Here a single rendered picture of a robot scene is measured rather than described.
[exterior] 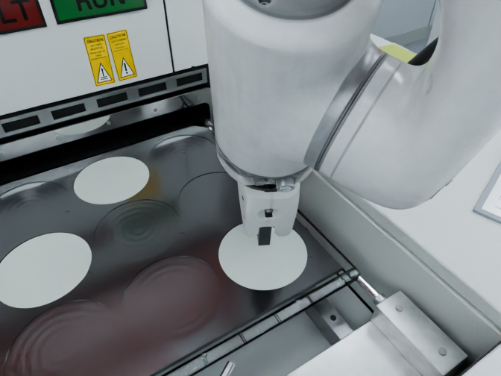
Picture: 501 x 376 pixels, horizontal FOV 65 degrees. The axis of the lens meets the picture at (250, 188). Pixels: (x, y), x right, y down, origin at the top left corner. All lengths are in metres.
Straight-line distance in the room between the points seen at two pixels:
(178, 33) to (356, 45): 0.47
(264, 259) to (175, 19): 0.37
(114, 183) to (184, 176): 0.09
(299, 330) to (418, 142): 0.34
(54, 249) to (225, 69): 0.36
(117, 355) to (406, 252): 0.29
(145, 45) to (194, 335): 0.41
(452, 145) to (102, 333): 0.34
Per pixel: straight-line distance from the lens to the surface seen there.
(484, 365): 0.36
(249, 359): 0.47
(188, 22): 0.64
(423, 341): 0.42
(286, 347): 0.48
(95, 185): 0.57
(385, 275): 0.46
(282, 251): 0.45
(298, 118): 0.21
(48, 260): 0.50
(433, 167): 0.20
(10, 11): 0.57
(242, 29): 0.18
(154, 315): 0.42
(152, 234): 0.48
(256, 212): 0.33
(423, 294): 0.44
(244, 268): 0.44
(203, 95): 0.67
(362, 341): 0.43
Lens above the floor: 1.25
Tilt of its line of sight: 42 degrees down
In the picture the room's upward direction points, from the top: straight up
